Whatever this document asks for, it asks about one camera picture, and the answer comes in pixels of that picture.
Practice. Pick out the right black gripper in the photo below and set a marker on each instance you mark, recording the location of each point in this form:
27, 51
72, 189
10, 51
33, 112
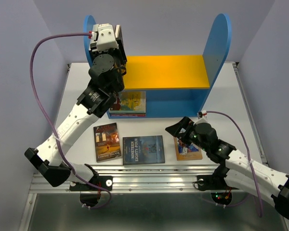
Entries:
185, 122

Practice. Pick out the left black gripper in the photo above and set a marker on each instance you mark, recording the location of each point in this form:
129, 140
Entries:
118, 53

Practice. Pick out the yellow teal paperback book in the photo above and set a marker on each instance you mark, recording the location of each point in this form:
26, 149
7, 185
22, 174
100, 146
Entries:
129, 103

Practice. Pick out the Three Days to See book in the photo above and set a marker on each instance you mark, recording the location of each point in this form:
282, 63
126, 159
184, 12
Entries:
119, 40

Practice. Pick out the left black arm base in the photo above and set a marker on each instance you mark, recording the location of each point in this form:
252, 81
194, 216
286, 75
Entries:
95, 190

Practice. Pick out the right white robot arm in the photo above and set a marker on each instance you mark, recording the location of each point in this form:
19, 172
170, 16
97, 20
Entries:
235, 169

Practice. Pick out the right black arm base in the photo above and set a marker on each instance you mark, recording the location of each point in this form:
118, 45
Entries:
222, 193

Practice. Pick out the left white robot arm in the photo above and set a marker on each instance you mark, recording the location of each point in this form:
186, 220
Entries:
48, 157

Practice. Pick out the orange Othello book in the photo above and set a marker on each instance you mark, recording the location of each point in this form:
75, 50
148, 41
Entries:
186, 153

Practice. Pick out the leftmost upright dark book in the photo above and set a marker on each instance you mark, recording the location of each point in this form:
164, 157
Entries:
94, 37

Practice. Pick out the blue and yellow bookshelf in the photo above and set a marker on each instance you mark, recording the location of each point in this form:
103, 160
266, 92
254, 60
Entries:
175, 85

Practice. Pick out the Little Women floral book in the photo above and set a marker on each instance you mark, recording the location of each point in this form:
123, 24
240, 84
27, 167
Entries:
127, 115

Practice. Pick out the Nineteen Eighty-Four blue book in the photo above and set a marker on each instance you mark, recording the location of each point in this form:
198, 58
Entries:
143, 150

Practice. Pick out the dark door cover book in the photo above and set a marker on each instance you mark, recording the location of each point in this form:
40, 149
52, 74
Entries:
106, 142

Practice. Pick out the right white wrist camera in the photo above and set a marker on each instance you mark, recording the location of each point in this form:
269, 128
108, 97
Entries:
202, 115

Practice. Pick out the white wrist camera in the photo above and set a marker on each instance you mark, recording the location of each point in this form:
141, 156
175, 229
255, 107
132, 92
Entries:
202, 115
106, 38

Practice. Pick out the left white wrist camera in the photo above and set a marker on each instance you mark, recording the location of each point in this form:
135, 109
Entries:
106, 38

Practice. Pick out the aluminium mounting rail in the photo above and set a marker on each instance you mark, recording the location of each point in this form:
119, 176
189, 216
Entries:
169, 178

